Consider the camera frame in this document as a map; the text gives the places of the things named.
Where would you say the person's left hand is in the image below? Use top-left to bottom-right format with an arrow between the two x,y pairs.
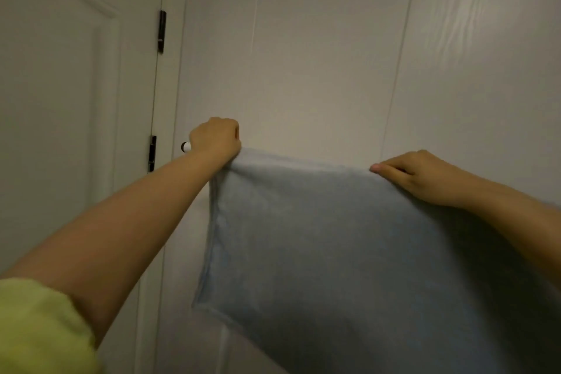
188,117 -> 243,168

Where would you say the yellow-green long-sleeve shirt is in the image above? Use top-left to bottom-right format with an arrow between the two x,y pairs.
0,277 -> 104,374

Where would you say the person's right hand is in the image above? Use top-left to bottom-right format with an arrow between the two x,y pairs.
369,150 -> 479,209

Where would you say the light blue towel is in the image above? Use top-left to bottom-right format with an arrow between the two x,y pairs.
192,148 -> 561,374

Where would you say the person's right forearm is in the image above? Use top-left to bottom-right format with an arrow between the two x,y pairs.
469,181 -> 561,291

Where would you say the white towel rail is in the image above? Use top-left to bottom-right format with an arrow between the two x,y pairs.
181,140 -> 232,374

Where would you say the white door frame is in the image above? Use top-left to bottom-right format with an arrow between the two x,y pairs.
133,0 -> 192,374

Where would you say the black door hinge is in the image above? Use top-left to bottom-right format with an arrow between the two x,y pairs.
157,9 -> 168,54
147,135 -> 158,174

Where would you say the white panelled door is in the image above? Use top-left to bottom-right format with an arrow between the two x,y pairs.
0,0 -> 167,374

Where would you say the person's left forearm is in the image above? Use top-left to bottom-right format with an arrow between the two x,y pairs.
0,152 -> 224,346

